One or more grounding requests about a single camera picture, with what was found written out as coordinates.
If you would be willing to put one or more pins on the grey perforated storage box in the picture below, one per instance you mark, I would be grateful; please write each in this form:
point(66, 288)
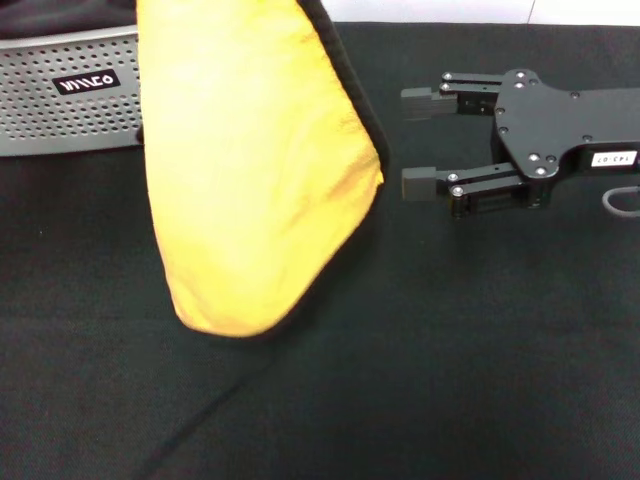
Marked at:
point(75, 110)

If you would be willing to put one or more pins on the dark grey cloth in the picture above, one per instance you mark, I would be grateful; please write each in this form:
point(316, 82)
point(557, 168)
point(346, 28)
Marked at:
point(60, 15)

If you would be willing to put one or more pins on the black tablecloth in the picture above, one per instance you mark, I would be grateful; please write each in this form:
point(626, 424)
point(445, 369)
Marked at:
point(400, 350)

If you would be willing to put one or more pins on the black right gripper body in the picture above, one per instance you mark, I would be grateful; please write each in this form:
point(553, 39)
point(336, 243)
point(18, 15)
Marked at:
point(545, 125)

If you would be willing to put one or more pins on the yellow towel with black edge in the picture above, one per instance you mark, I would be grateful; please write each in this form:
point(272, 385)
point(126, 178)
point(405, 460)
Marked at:
point(240, 175)

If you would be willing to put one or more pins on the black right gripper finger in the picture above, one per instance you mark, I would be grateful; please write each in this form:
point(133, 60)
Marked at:
point(417, 185)
point(417, 105)

